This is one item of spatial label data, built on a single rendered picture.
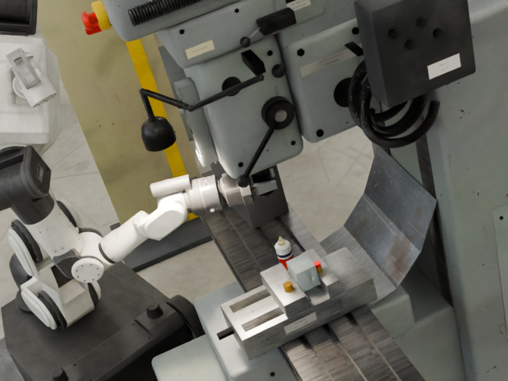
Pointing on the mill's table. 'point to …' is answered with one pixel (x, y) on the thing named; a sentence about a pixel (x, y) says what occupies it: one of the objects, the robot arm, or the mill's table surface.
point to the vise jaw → (295, 303)
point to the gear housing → (228, 28)
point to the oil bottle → (283, 252)
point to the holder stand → (271, 207)
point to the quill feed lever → (284, 109)
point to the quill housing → (246, 109)
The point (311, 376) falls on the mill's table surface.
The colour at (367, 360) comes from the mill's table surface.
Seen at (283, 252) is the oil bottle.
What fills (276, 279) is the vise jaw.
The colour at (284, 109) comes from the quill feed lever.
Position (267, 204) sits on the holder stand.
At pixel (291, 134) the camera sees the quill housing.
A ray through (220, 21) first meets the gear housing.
